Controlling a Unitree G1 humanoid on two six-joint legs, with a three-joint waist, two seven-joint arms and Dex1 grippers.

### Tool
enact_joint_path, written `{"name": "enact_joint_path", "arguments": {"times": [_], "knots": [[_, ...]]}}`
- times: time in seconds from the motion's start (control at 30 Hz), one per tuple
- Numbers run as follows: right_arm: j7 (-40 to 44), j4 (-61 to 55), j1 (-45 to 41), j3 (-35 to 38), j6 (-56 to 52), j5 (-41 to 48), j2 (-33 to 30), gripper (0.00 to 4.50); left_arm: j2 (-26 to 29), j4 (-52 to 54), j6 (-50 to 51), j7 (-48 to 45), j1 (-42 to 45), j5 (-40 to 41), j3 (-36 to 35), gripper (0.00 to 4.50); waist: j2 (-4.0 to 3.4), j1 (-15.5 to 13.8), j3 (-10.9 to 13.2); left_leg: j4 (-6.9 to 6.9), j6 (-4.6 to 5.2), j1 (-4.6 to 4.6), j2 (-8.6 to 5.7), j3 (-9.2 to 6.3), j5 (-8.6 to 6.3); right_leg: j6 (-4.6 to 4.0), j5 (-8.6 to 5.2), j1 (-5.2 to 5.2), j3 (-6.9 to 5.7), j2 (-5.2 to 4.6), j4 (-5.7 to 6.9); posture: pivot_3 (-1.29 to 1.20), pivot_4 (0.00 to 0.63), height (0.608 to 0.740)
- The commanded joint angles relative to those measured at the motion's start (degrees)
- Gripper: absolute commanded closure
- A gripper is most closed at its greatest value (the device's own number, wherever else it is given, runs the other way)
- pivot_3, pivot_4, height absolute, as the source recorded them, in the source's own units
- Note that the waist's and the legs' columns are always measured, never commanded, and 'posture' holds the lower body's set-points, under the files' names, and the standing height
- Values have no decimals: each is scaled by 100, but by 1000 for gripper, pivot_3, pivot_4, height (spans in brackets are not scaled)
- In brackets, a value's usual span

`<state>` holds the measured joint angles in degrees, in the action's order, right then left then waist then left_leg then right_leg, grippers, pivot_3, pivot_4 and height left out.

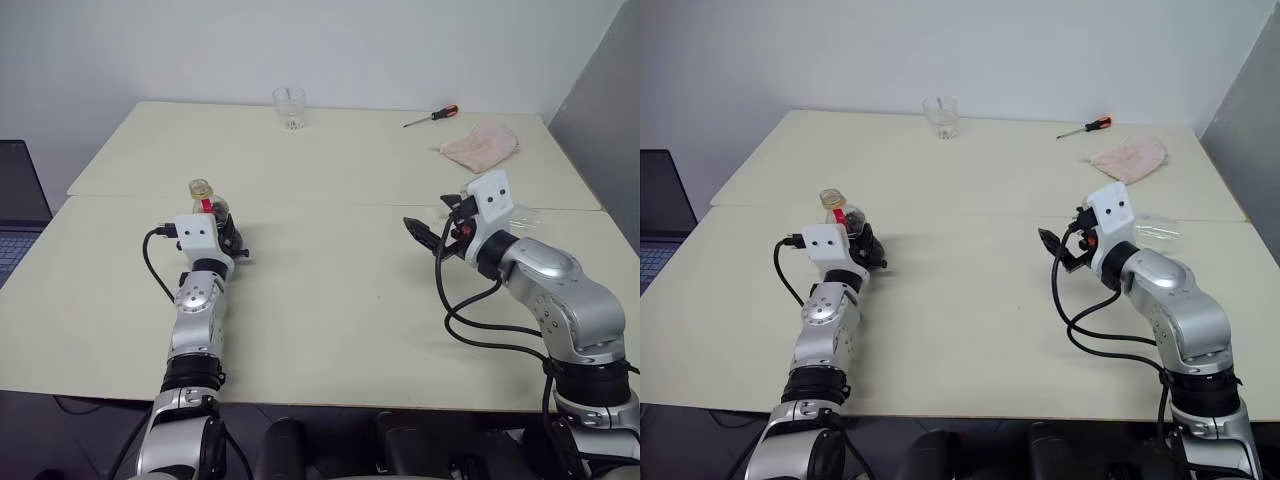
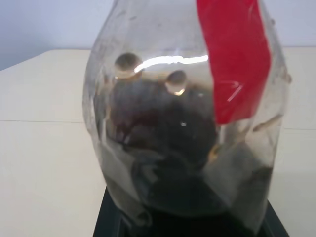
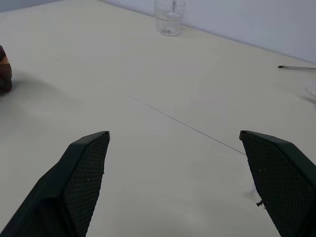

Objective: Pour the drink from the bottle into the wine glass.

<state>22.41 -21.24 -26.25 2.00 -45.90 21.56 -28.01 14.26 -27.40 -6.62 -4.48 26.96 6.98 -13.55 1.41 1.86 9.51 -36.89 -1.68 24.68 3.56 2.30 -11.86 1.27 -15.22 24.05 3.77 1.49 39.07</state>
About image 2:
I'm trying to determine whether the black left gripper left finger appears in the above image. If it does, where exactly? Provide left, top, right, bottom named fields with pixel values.
left=92, top=185, right=139, bottom=237

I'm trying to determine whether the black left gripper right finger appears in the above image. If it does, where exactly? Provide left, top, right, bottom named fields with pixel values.
left=256, top=199, right=290, bottom=237

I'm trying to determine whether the clear cola bottle red label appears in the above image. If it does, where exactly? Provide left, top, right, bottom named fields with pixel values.
left=83, top=0, right=293, bottom=237

